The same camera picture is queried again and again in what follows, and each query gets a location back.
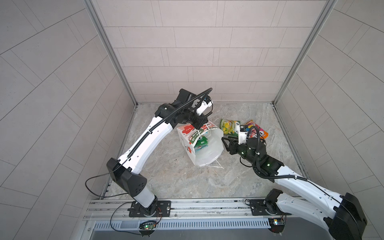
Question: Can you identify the controller board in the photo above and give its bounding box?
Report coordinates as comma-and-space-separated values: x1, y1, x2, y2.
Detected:
268, 219, 285, 234
139, 221, 157, 231

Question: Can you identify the white ventilation grille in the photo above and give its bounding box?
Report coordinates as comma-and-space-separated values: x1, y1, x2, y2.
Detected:
94, 218, 271, 231

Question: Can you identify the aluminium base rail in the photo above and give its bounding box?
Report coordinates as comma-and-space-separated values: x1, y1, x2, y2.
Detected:
84, 198, 291, 220

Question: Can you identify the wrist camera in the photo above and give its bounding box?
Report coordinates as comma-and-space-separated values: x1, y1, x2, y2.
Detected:
236, 125, 249, 145
196, 96, 213, 116

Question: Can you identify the orange Fox's candy bag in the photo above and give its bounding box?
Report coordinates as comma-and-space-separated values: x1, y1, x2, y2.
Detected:
243, 119, 270, 140

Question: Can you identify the right controller board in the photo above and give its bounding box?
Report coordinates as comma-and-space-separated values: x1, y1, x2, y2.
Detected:
268, 219, 285, 234

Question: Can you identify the teal mint blossom candy bag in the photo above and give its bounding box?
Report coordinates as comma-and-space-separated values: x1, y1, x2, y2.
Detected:
194, 136, 209, 152

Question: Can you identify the green spring tea candy bag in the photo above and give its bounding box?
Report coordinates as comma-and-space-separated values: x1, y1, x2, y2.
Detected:
220, 119, 241, 137

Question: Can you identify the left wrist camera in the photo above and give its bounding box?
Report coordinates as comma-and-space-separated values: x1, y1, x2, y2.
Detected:
196, 96, 213, 116

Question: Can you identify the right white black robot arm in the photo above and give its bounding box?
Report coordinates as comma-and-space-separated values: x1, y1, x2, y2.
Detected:
222, 136, 367, 240

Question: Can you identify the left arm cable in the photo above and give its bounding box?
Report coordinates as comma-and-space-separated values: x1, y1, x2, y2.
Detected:
85, 170, 130, 199

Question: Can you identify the left controller board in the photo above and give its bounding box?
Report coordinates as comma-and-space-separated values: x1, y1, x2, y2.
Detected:
139, 221, 157, 231

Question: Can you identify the white floral paper bag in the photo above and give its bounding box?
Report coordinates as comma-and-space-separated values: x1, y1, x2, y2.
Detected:
177, 121, 224, 167

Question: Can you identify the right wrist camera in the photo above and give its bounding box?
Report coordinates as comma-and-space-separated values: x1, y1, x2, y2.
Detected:
236, 125, 249, 145

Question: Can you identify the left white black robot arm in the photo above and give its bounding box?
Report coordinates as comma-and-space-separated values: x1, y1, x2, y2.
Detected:
107, 88, 213, 216

